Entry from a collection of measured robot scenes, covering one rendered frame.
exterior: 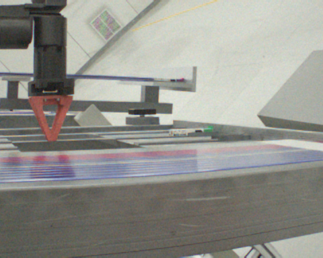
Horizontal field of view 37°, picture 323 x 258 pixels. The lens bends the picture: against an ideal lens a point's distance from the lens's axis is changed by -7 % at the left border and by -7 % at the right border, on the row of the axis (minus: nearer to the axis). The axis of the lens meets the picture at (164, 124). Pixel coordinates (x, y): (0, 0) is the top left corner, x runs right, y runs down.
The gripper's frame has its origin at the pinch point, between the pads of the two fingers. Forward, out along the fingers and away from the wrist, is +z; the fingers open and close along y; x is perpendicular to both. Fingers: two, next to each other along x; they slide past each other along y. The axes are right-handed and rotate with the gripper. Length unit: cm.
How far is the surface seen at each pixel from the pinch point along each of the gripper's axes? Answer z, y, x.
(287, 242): 45, -53, 89
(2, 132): 0.0, -19.0, -6.9
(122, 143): 1.4, 4.3, 11.0
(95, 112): -3, -47, 21
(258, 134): 0.3, 15.0, 30.0
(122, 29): -133, -755, 269
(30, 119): 0, -96, 10
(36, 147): 3.4, -19.0, 0.1
